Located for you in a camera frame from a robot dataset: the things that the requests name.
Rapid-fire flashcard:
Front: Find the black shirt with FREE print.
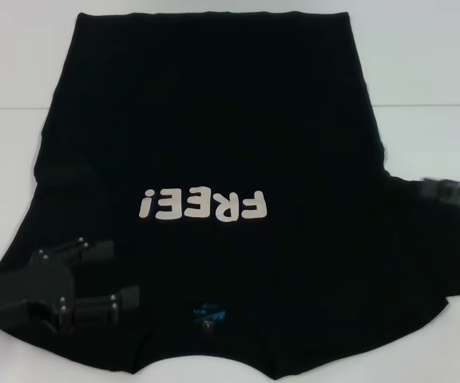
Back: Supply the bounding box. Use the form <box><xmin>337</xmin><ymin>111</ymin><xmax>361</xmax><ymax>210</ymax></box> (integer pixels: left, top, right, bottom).
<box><xmin>0</xmin><ymin>11</ymin><xmax>460</xmax><ymax>383</ymax></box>

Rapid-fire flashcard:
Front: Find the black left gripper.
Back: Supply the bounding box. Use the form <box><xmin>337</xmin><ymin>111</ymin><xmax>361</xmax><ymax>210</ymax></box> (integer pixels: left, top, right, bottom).
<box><xmin>0</xmin><ymin>238</ymin><xmax>141</xmax><ymax>334</ymax></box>

